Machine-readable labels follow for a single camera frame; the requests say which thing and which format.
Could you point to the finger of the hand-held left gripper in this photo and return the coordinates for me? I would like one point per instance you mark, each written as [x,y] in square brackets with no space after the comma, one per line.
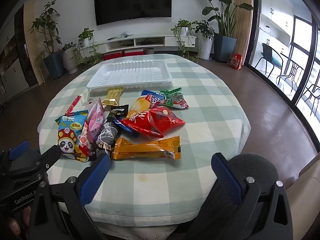
[18,148]
[51,155]

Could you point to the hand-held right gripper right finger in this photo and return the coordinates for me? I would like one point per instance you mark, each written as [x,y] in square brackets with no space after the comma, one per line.
[226,177]

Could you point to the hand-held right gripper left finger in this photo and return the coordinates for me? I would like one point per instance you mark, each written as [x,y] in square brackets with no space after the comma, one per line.
[96,177]

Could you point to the blue panda snack packet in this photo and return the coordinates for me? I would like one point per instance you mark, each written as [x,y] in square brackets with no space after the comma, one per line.
[68,135]

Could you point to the pink cartoon snack packet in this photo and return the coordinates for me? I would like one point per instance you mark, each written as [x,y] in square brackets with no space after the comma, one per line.
[95,120]

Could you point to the white snack packet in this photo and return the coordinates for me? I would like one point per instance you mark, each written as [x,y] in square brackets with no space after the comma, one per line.
[87,98]

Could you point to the red snack bag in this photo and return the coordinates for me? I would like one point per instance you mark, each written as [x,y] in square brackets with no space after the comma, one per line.
[155,122]

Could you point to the green red candy packet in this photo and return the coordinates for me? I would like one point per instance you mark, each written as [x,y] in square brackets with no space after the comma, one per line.
[175,98]

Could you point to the white plastic tray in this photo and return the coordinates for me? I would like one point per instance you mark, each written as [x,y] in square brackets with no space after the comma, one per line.
[130,75]

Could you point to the person's left hand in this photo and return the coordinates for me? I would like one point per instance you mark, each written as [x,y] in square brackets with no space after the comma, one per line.
[14,227]

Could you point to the red white strawberry packet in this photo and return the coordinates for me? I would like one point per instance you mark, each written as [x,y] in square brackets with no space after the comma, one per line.
[84,140]

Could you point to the black snack packet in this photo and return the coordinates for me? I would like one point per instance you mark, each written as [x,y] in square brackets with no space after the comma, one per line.
[107,132]

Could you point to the red foil snack packet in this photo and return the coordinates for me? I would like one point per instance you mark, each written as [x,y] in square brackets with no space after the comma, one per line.
[73,105]

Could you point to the green checked tablecloth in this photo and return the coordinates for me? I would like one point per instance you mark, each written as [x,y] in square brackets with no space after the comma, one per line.
[200,105]

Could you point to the beige sofa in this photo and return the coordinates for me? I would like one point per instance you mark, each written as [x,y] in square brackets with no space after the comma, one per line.
[306,185]

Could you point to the dark wooden shelf cabinet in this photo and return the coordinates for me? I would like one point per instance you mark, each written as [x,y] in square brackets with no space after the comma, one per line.
[12,67]

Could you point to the gold snack packet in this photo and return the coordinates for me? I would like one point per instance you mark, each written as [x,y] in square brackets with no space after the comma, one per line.
[112,97]

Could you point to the blue orange snack packet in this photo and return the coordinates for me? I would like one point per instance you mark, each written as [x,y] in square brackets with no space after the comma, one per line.
[140,106]

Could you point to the tall plant in blue pot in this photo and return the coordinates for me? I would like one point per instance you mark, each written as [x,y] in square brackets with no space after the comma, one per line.
[53,65]

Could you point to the plant in ribbed white pot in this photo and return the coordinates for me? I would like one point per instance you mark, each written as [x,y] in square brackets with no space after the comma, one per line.
[70,61]

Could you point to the red paper bag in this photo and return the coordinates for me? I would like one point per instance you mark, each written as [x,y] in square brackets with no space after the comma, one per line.
[236,61]

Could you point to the red storage box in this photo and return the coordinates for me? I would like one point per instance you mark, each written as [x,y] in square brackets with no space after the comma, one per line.
[113,55]
[134,53]

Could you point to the trailing plant on cabinet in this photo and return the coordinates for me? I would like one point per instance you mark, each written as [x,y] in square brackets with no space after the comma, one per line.
[86,40]

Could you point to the black balcony chair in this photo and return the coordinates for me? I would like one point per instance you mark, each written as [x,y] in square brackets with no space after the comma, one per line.
[313,90]
[266,51]

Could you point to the large-leaf plant in grey pot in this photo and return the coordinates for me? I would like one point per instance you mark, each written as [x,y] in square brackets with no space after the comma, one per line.
[225,48]

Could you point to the bushy plant in white pot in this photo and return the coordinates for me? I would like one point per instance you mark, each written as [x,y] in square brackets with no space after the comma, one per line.
[206,47]

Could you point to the white television cabinet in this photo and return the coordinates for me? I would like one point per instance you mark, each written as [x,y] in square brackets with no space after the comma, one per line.
[150,41]

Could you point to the beige curtain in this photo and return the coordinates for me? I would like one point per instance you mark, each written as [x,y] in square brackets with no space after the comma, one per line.
[243,30]

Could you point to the trailing plant in white pot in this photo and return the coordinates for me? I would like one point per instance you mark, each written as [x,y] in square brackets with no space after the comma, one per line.
[183,30]

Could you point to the white balcony cabinets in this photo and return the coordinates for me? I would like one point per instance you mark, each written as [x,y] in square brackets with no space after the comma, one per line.
[275,12]

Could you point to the black wall television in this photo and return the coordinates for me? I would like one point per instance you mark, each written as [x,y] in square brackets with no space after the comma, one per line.
[132,2]

